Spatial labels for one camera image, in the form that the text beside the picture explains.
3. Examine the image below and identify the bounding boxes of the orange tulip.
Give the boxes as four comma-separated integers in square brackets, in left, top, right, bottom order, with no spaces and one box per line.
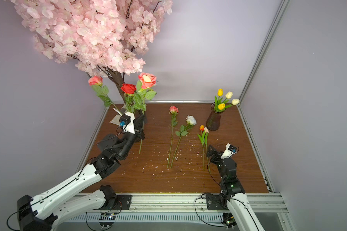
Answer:
[197,125,205,170]

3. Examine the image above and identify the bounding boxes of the pale pink tulip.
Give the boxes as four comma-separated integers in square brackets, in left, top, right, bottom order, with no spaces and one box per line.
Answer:
[203,126,212,174]

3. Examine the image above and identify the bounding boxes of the red rose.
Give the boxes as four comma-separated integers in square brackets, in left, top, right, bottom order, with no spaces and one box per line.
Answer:
[121,83,136,113]

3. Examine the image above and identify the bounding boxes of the yellow tulip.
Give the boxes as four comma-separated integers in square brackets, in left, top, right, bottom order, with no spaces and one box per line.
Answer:
[214,89,223,112]
[215,103,226,113]

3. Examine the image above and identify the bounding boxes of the white tulip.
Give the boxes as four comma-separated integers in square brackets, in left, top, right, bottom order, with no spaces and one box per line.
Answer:
[225,99,240,109]

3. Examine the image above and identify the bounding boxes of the pink orange rose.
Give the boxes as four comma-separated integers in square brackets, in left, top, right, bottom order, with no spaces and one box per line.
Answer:
[88,76,122,115]

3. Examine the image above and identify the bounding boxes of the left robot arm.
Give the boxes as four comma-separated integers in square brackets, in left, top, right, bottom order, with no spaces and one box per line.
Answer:
[14,112,146,231]

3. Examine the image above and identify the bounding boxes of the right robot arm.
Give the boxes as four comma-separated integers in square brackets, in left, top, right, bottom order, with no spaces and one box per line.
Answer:
[206,143,264,231]

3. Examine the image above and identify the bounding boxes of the dark glass vase left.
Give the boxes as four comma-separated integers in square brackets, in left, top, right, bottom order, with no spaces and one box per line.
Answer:
[119,111,146,142]

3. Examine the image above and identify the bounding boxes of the dark glass vase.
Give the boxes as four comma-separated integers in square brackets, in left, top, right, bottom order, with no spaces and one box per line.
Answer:
[206,103,222,131]
[119,111,146,142]

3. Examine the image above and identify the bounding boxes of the beige paper sheet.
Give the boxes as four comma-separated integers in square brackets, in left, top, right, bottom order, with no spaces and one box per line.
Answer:
[110,104,126,126]

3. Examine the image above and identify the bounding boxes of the dark glass vase right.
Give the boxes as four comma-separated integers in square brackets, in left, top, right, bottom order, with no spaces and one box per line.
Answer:
[206,103,222,131]

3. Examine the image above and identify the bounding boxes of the right controller board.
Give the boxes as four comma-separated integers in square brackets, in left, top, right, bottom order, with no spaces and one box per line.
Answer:
[221,213,237,229]

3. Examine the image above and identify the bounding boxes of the controller board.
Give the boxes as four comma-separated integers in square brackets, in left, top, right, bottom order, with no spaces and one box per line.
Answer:
[99,213,117,231]
[221,213,237,229]

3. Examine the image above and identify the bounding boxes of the pink cherry blossom tree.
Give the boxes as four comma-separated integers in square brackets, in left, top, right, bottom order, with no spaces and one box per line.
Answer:
[13,0,173,103]

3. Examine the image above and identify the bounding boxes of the left controller board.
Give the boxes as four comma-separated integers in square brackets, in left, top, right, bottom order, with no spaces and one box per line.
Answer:
[99,213,117,231]

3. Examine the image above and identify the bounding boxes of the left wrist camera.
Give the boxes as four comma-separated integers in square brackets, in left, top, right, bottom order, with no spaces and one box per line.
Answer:
[119,111,135,134]

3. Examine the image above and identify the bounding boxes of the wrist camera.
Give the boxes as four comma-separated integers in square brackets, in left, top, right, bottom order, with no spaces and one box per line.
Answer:
[221,143,239,159]
[119,111,135,134]

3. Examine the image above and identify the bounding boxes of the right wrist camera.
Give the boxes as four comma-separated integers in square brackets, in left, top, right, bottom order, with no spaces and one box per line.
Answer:
[221,143,239,159]

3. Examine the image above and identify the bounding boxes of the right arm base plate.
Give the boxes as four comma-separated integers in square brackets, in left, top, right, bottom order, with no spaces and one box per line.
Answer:
[203,193,227,211]

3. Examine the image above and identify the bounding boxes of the aluminium front rail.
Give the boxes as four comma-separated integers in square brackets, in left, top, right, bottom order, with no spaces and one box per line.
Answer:
[50,192,288,213]

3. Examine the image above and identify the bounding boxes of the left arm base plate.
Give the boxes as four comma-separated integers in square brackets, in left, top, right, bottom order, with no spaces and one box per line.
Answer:
[99,194,132,210]

